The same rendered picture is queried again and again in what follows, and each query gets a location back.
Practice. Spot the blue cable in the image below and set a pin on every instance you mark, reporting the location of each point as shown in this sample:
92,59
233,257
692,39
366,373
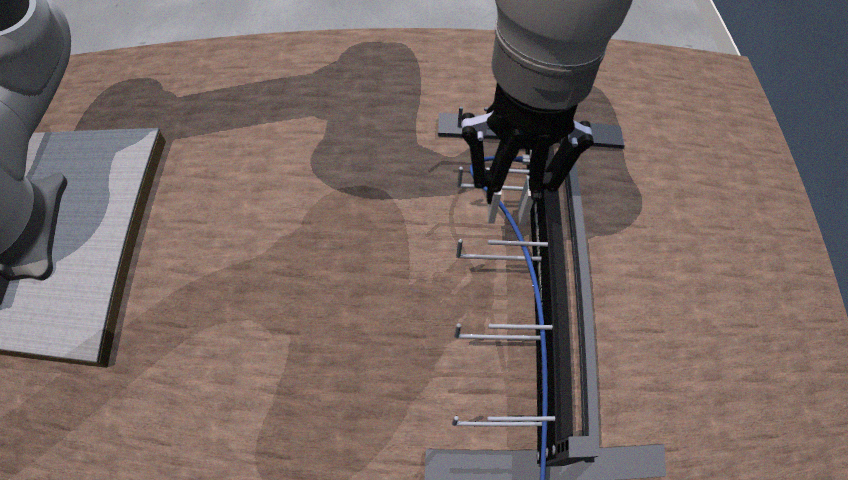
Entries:
542,335

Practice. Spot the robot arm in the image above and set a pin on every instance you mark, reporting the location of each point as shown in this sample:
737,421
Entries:
546,54

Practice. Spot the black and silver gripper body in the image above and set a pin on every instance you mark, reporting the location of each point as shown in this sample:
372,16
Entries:
528,119

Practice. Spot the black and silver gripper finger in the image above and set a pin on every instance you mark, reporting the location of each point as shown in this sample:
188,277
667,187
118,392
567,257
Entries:
569,151
473,131

